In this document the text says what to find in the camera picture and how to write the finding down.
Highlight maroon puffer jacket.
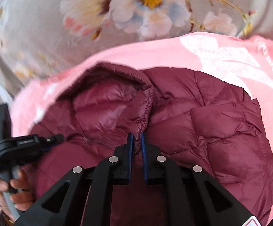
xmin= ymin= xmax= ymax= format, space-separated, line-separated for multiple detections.
xmin=24 ymin=63 xmax=273 ymax=225

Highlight person's left hand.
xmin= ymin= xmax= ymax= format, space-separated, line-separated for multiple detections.
xmin=0 ymin=168 xmax=36 ymax=217

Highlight grey floral bed sheet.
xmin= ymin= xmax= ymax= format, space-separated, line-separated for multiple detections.
xmin=0 ymin=0 xmax=273 ymax=193

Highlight pink blanket white print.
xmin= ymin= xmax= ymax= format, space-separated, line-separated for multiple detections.
xmin=11 ymin=33 xmax=273 ymax=225

